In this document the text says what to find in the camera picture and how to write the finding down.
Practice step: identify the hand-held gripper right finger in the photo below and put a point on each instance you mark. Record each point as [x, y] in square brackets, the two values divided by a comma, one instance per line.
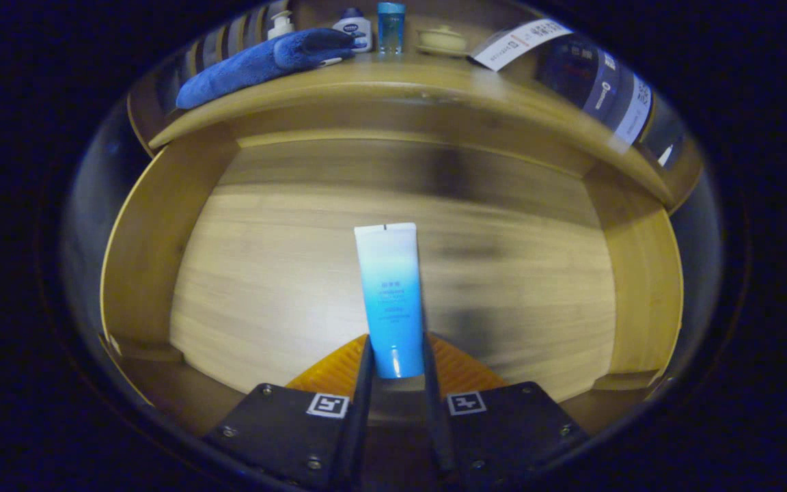
[436, 424]

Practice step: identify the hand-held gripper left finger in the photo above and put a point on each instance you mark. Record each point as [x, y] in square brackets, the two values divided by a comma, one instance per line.
[359, 424]

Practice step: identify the blue and white tube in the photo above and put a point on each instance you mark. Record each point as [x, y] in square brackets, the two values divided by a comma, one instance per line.
[390, 294]

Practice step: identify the wooden drawer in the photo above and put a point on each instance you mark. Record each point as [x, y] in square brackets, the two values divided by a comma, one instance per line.
[264, 273]

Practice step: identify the wooden countertop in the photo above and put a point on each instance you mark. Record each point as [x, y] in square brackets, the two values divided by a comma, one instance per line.
[380, 75]

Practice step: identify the pale grey-blue book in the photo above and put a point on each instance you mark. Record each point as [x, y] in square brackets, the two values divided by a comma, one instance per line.
[636, 113]

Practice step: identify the dark blue book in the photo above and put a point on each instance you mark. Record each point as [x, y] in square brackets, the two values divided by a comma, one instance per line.
[595, 89]

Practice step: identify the rolled blue towel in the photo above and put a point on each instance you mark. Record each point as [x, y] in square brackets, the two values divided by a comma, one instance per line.
[250, 68]

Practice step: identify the beige lidded teacup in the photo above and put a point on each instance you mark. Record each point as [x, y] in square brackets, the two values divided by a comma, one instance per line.
[443, 41]

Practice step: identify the white book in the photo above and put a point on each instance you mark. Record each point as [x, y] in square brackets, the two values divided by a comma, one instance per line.
[516, 44]

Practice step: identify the white bottle with blue cap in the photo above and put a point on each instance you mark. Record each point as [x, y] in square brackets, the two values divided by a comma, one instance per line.
[356, 31]

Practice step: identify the clear blue bottle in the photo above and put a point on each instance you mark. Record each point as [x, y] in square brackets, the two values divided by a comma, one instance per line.
[391, 31]

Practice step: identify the white pump bottle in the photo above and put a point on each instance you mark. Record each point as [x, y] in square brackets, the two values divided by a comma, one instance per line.
[279, 27]

